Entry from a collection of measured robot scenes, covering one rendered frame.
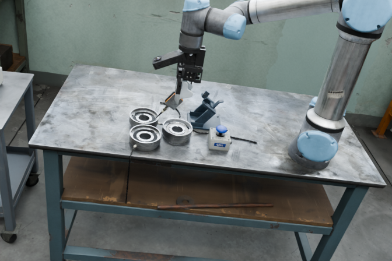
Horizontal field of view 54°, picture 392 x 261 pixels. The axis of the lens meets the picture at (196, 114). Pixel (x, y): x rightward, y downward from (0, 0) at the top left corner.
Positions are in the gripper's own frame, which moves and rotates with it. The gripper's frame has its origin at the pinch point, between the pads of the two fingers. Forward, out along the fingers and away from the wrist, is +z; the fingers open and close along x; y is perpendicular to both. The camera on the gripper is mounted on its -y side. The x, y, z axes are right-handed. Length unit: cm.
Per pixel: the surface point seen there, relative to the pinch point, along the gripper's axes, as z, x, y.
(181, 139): 10.8, -9.0, 3.5
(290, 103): 13, 30, 53
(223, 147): 11.7, -10.0, 18.2
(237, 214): 38.3, -14.7, 28.3
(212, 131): 8.6, -5.5, 14.1
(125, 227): 93, 22, -15
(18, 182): 71, 26, -68
